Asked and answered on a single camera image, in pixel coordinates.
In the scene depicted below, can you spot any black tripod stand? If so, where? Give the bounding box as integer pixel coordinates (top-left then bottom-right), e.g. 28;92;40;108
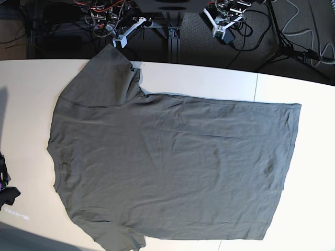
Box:
255;1;334;80

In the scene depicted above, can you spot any black clothes pile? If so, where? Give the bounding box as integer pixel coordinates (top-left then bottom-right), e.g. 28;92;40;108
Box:
0;153;21;208

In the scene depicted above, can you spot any aluminium frame post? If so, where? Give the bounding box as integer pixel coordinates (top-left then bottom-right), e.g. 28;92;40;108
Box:
165;12;182;64

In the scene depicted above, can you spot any white cable on floor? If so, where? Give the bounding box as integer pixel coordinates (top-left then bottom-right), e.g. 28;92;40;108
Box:
282;0;335;65

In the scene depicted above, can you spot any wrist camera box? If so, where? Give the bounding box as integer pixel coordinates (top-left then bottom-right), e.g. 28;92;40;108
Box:
112;36;128;48
212;27;226;40

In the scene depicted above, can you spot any grey T-shirt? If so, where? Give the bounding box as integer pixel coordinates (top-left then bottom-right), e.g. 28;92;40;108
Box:
47;45;301;250

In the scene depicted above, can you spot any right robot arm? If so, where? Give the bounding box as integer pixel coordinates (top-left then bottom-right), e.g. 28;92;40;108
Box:
74;0;148;39

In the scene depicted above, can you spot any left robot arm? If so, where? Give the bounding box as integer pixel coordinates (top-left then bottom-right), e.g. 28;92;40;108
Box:
204;0;265;29

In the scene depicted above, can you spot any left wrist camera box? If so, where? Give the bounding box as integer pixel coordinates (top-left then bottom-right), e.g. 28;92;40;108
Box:
212;27;226;40

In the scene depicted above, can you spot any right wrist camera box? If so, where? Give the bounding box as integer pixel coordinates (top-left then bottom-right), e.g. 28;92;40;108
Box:
112;36;128;48

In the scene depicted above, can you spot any black power adapter brick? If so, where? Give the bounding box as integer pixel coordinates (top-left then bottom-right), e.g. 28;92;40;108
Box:
220;28;236;45

